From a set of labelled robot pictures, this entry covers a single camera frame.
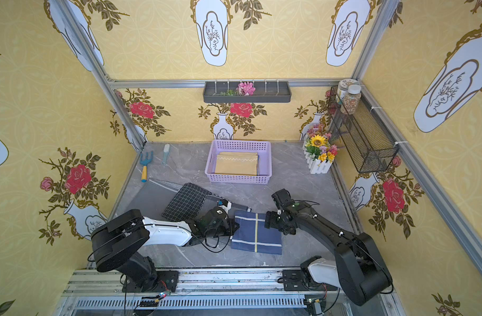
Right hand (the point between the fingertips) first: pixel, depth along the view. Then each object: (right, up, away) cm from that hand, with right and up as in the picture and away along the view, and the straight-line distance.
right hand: (275, 222), depth 87 cm
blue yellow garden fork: (-68, +23, +21) cm, 75 cm away
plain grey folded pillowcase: (-58, +10, +8) cm, 60 cm away
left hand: (-18, 0, 0) cm, 18 cm away
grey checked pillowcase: (-29, +8, +6) cm, 31 cm away
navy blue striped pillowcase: (-10, -5, -2) cm, 12 cm away
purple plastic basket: (-2, +34, +26) cm, 43 cm away
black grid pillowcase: (-41, +7, +5) cm, 42 cm away
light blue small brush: (-60, +33, +30) cm, 75 cm away
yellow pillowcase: (-18, +26, +22) cm, 39 cm away
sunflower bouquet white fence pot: (+23, +31, +9) cm, 40 cm away
